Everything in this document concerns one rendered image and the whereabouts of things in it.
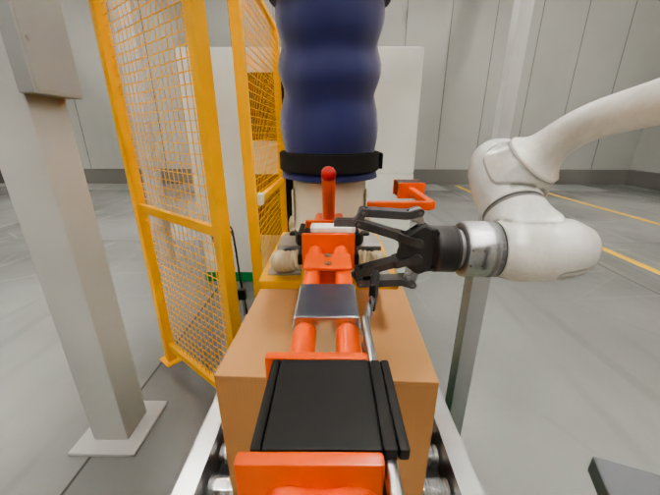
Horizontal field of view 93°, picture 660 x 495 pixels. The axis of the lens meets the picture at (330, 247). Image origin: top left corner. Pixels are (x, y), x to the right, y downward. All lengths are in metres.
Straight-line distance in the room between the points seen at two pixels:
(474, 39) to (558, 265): 9.67
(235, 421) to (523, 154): 0.70
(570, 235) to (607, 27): 11.17
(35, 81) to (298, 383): 1.29
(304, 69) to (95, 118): 10.78
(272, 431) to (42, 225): 1.37
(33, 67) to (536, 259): 1.40
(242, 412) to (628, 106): 0.75
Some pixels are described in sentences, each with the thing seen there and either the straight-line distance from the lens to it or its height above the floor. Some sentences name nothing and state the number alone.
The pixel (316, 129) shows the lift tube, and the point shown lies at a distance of 0.64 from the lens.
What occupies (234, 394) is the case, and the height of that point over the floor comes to 0.91.
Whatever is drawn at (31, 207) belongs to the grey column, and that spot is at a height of 1.11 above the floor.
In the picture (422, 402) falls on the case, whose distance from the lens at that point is 0.65.
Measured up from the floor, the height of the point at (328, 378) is 1.21.
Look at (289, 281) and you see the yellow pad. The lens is 0.65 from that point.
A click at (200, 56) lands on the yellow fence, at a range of 1.24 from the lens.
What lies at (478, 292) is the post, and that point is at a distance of 1.17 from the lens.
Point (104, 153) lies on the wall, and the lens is 11.34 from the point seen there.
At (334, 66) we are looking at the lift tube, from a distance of 0.65.
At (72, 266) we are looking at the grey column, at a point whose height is 0.89.
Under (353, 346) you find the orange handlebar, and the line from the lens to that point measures 0.27.
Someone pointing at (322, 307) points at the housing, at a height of 1.20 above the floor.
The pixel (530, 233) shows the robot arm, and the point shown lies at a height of 1.22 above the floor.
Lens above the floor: 1.35
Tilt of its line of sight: 20 degrees down
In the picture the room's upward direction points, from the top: straight up
